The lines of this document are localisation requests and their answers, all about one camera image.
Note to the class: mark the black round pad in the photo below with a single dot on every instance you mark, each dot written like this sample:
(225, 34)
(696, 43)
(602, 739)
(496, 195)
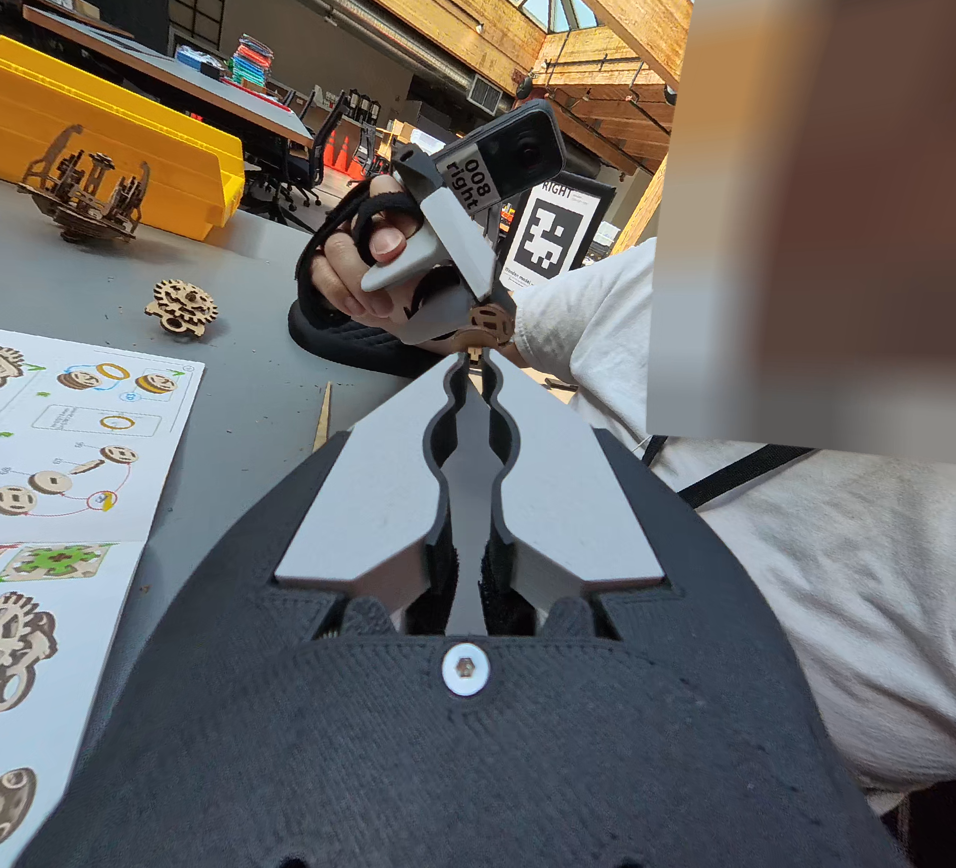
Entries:
(350, 349)

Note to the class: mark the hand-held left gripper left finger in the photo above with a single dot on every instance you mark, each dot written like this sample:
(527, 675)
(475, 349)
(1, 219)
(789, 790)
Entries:
(360, 502)

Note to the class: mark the wooden gear assembly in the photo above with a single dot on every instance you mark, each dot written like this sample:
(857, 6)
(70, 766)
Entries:
(183, 307)

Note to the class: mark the round wooden wheel part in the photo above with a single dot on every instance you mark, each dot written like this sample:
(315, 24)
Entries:
(491, 323)

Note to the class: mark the thin wooden stick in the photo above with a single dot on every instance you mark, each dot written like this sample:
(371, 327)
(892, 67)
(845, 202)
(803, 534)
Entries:
(321, 420)

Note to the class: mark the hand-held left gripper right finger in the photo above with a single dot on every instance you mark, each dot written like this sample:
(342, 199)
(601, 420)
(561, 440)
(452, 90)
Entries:
(575, 502)

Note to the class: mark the stack of colourful packets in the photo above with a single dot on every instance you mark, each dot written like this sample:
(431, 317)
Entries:
(252, 61)

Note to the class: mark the black office chair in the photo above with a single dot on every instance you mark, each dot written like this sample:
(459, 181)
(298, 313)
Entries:
(299, 167)

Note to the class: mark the grey desk with wooden edge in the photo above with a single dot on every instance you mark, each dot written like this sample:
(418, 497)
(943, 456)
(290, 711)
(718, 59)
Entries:
(225, 97)

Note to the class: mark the orange traffic cone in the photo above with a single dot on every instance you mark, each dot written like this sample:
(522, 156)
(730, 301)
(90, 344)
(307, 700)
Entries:
(344, 161)
(329, 158)

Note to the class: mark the person's right hand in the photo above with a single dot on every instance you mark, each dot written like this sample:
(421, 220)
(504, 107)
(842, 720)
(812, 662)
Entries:
(340, 283)

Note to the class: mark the yellow plastic bin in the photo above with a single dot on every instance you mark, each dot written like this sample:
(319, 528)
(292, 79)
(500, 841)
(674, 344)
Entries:
(111, 130)

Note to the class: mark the person's right forearm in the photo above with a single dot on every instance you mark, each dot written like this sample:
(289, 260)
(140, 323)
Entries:
(590, 315)

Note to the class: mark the metal wall vent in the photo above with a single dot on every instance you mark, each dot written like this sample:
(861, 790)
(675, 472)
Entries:
(484, 95)

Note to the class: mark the pile of blue packets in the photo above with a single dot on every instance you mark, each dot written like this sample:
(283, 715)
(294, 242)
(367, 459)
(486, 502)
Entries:
(200, 61)

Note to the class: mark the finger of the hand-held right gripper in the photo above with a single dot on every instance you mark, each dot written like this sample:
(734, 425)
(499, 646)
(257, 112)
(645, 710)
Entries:
(443, 321)
(459, 240)

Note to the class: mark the printed instruction sheet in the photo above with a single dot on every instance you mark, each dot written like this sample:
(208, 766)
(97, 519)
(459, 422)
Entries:
(168, 398)

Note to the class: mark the large wooden model assembly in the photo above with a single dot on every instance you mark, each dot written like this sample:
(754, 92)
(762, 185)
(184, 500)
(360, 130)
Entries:
(82, 195)

